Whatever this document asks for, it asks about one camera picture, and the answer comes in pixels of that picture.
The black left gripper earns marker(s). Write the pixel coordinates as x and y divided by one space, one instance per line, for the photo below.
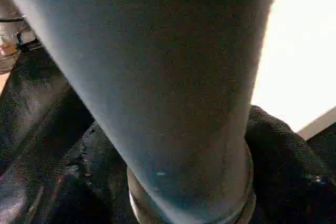
26 38

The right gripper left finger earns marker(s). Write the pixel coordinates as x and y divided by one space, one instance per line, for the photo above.
84 182

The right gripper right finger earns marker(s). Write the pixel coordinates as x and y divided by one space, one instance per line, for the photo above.
294 177

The white plastic table leg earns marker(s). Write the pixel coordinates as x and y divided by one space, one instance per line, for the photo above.
157 77

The white plastic table top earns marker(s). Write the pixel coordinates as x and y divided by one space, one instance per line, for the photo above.
304 40

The black plastic mat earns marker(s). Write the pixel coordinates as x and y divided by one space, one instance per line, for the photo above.
31 108

